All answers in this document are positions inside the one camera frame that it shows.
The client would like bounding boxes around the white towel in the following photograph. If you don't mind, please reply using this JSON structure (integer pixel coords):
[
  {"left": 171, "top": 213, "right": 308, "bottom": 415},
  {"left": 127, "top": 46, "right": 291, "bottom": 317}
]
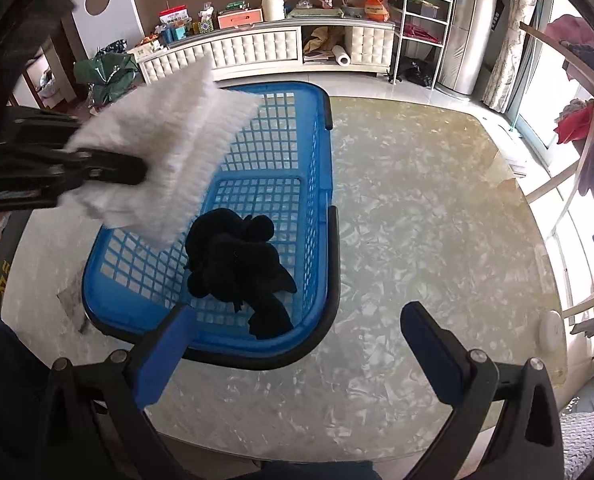
[{"left": 57, "top": 52, "right": 263, "bottom": 251}]

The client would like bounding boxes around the red and white package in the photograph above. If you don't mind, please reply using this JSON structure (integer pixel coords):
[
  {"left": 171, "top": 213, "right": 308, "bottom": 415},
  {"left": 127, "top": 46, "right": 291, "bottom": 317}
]
[{"left": 158, "top": 6, "right": 190, "bottom": 26}]

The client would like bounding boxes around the clothes drying rack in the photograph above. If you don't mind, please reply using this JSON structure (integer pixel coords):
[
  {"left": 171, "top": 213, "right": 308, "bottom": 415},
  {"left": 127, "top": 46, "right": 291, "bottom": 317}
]
[{"left": 519, "top": 15, "right": 594, "bottom": 341}]

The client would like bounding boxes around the green flat box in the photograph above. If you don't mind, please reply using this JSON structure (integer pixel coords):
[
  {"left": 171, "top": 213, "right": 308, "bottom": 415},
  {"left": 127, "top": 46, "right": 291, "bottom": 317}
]
[{"left": 287, "top": 6, "right": 343, "bottom": 20}]

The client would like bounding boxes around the white metal shelf rack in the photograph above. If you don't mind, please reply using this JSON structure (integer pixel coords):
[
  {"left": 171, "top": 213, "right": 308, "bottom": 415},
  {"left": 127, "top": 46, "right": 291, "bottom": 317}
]
[{"left": 386, "top": 0, "right": 456, "bottom": 88}]

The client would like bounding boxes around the white round disc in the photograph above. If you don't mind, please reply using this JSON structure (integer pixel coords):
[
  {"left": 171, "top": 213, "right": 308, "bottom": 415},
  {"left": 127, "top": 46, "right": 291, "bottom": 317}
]
[{"left": 542, "top": 310, "right": 562, "bottom": 361}]

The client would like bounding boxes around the blue plastic basket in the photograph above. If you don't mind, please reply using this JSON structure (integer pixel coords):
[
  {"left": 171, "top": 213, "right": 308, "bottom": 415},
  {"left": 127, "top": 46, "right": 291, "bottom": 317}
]
[{"left": 82, "top": 81, "right": 342, "bottom": 372}]

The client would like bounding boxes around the patterned curtain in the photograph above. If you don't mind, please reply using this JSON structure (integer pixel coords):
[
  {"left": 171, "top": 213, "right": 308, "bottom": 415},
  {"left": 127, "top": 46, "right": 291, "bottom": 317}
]
[{"left": 487, "top": 0, "right": 542, "bottom": 113}]

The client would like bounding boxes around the silver standing air conditioner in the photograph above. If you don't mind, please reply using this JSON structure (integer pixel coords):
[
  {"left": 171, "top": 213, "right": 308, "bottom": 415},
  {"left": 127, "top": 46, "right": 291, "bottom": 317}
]
[{"left": 437, "top": 0, "right": 500, "bottom": 96}]

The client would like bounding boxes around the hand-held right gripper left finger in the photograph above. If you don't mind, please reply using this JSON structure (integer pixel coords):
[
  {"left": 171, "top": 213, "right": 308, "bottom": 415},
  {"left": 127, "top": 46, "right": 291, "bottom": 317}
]
[{"left": 37, "top": 304, "right": 198, "bottom": 480}]

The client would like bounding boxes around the red bag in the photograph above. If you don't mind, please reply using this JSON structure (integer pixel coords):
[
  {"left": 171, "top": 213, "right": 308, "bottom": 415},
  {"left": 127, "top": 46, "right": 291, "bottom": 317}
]
[{"left": 402, "top": 22, "right": 443, "bottom": 43}]

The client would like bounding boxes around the orange bag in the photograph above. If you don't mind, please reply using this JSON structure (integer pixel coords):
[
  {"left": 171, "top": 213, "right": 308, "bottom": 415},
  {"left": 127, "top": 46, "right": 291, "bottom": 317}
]
[{"left": 364, "top": 0, "right": 390, "bottom": 22}]

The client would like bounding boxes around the grey knit chair cushion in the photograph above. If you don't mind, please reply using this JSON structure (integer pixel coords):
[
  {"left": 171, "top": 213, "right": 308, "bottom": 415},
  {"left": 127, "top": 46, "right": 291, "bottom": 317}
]
[{"left": 559, "top": 400, "right": 594, "bottom": 480}]

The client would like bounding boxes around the black bag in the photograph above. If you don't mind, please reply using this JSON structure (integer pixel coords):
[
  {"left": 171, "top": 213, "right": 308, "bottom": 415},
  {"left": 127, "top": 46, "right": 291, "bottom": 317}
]
[{"left": 389, "top": 57, "right": 435, "bottom": 87}]

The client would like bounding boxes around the person's dark clothing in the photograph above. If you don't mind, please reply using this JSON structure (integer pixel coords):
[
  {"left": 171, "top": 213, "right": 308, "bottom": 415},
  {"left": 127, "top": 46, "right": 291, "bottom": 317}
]
[{"left": 0, "top": 317, "right": 143, "bottom": 480}]

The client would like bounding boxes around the white tufted cabinet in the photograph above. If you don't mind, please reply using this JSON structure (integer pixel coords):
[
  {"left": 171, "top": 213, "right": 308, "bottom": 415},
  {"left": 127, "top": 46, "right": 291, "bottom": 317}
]
[{"left": 137, "top": 21, "right": 397, "bottom": 86}]

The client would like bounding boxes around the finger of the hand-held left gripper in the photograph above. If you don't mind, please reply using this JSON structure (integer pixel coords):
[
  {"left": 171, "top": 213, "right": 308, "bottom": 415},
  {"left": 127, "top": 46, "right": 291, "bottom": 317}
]
[
  {"left": 4, "top": 105, "right": 148, "bottom": 176},
  {"left": 0, "top": 157, "right": 145, "bottom": 213}
]

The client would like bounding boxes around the tan paper bag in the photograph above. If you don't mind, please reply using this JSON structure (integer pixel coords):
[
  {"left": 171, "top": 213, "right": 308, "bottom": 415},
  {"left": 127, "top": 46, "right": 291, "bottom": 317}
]
[{"left": 304, "top": 27, "right": 345, "bottom": 56}]

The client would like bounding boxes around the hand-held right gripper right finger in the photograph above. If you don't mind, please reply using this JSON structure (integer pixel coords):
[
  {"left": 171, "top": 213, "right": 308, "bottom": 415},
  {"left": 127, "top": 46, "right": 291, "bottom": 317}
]
[{"left": 399, "top": 301, "right": 565, "bottom": 480}]

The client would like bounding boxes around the black cloth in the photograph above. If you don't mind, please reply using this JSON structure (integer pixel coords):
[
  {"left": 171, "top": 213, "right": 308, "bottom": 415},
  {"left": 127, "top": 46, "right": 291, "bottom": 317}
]
[{"left": 184, "top": 212, "right": 299, "bottom": 341}]

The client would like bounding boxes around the orange box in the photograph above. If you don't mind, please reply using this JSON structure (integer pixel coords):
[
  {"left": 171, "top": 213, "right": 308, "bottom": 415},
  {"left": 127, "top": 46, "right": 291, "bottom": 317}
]
[{"left": 217, "top": 10, "right": 264, "bottom": 31}]

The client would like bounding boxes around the row of hanging clothes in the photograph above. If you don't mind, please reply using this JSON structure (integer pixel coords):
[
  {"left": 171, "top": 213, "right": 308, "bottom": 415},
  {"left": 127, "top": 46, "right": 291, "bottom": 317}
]
[{"left": 547, "top": 12, "right": 594, "bottom": 301}]

